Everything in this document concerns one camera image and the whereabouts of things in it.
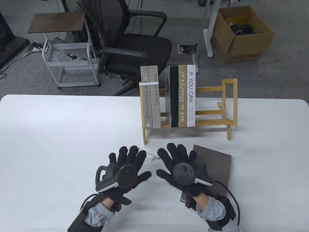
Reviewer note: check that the black right hand controller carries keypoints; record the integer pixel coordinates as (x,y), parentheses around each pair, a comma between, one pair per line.
(183,174)

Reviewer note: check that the wooden book rack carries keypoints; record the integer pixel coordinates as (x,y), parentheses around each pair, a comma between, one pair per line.
(210,89)

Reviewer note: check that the black office chair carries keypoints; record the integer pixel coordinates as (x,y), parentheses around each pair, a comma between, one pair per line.
(144,46)

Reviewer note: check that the grey book with triangle mark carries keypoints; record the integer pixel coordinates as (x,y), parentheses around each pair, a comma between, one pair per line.
(146,106)

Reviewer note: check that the person's right hand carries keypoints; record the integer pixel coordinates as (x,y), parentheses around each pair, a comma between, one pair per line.
(169,154)

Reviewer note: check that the thick dark grey book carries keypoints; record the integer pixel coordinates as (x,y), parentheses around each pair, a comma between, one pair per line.
(217,164)

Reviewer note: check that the person's left hand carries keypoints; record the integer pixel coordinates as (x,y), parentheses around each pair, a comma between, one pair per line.
(135,157)

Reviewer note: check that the metal floor socket box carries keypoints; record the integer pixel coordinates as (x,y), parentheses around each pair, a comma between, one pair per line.
(186,49)

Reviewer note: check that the black gear in cardboard box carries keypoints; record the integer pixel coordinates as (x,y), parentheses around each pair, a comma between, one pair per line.
(241,27)

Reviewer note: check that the person's right forearm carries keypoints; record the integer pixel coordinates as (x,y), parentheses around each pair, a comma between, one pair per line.
(210,207)

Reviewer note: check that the brown cardboard box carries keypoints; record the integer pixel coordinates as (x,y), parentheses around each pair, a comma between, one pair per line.
(251,46)

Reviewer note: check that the black right wrist mount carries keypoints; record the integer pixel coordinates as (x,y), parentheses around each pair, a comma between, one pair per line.
(227,205)

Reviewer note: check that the white elastic band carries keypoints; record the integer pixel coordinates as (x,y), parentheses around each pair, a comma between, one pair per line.
(148,83)

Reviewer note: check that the black hand controller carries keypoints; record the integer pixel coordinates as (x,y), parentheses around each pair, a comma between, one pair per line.
(183,174)
(126,176)

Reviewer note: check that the power strip with plugs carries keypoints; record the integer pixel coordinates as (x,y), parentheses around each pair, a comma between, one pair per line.
(38,46)

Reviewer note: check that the black book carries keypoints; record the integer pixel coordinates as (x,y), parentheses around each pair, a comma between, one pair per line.
(174,96)

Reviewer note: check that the white book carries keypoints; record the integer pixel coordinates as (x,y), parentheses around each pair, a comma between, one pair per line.
(191,96)

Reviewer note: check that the olive book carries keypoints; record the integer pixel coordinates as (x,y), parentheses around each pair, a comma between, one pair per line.
(182,96)

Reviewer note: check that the black left hand controller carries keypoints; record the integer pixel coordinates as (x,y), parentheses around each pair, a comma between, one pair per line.
(126,176)

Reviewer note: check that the black stand base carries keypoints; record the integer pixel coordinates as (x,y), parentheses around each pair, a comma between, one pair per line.
(9,41)

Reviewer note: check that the white cart with wooden top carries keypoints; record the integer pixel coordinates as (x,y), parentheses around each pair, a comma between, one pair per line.
(55,21)

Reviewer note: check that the plain grey book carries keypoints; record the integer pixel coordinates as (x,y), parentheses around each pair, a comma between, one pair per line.
(155,101)

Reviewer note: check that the person's left forearm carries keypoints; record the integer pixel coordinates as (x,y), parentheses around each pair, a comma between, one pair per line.
(99,213)

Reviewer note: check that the white desk leg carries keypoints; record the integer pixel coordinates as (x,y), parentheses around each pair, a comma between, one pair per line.
(208,36)

